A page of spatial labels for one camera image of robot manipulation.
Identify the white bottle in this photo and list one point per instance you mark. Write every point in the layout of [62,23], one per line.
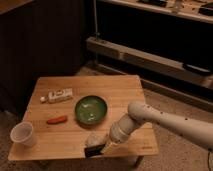
[57,96]

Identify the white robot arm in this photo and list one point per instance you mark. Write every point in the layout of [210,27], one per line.
[139,113]

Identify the green bowl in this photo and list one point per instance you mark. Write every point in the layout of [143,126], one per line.
[91,110]

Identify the metal shelf unit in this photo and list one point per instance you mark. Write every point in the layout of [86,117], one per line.
[172,54]

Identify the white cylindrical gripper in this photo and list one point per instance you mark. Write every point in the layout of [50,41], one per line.
[120,131]

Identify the wooden table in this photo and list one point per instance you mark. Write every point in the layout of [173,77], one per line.
[67,140]

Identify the white plastic cup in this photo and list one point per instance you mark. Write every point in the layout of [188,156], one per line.
[23,133]

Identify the white sponge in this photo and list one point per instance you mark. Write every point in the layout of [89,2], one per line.
[94,140]

